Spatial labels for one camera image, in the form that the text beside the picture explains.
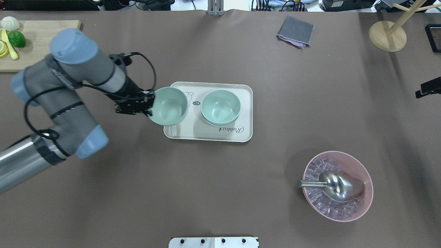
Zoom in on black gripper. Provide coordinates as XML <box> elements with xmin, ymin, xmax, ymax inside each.
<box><xmin>115</xmin><ymin>91</ymin><xmax>155</xmax><ymax>116</ymax></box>

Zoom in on green bowl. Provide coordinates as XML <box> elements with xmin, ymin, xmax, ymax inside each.
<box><xmin>148</xmin><ymin>87</ymin><xmax>189</xmax><ymax>126</ymax></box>
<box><xmin>201</xmin><ymin>90</ymin><xmax>242</xmax><ymax>127</ymax></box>

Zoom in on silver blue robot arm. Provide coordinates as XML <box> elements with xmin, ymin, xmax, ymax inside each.
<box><xmin>1</xmin><ymin>28</ymin><xmax>155</xmax><ymax>193</ymax></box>

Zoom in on cream serving tray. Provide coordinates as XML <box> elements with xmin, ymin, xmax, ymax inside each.
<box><xmin>163</xmin><ymin>81</ymin><xmax>253</xmax><ymax>142</ymax></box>

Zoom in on green bowl on tray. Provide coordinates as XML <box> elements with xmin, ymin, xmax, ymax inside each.
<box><xmin>201</xmin><ymin>90</ymin><xmax>242</xmax><ymax>127</ymax></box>

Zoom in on wooden cutting board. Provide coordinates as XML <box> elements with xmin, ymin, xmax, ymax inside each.
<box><xmin>0</xmin><ymin>20</ymin><xmax>81</xmax><ymax>72</ymax></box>

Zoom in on green lime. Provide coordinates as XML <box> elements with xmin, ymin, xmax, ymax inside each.
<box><xmin>8</xmin><ymin>30</ymin><xmax>27</xmax><ymax>48</ymax></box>

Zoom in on lemon slices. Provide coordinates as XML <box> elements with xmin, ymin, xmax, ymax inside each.
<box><xmin>0</xmin><ymin>41</ymin><xmax>9</xmax><ymax>58</ymax></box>

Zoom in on white garlic bulb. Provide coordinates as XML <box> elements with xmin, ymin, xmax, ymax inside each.
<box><xmin>1</xmin><ymin>16</ymin><xmax>20</xmax><ymax>31</ymax></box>

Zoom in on grey folded cloth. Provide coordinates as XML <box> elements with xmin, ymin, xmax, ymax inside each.
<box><xmin>277</xmin><ymin>16</ymin><xmax>315</xmax><ymax>49</ymax></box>

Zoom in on pink bowl with ice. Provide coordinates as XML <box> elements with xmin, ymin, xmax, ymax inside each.
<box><xmin>302</xmin><ymin>151</ymin><xmax>374</xmax><ymax>223</ymax></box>

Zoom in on metal scoop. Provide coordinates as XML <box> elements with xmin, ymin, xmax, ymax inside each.
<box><xmin>297</xmin><ymin>171</ymin><xmax>364</xmax><ymax>203</ymax></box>

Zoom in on wooden mug tree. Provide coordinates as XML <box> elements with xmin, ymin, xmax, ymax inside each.
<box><xmin>368</xmin><ymin>0</ymin><xmax>441</xmax><ymax>52</ymax></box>

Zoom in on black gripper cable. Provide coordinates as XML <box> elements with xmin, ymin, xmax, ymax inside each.
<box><xmin>23</xmin><ymin>52</ymin><xmax>157</xmax><ymax>140</ymax></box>

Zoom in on aluminium frame post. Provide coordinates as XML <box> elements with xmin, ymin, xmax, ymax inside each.
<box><xmin>207</xmin><ymin>0</ymin><xmax>225</xmax><ymax>16</ymax></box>

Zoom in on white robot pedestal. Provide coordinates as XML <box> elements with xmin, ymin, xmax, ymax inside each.
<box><xmin>168</xmin><ymin>237</ymin><xmax>260</xmax><ymax>248</ymax></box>

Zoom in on black camera clamp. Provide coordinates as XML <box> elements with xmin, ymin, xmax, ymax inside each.
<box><xmin>415</xmin><ymin>77</ymin><xmax>441</xmax><ymax>99</ymax></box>

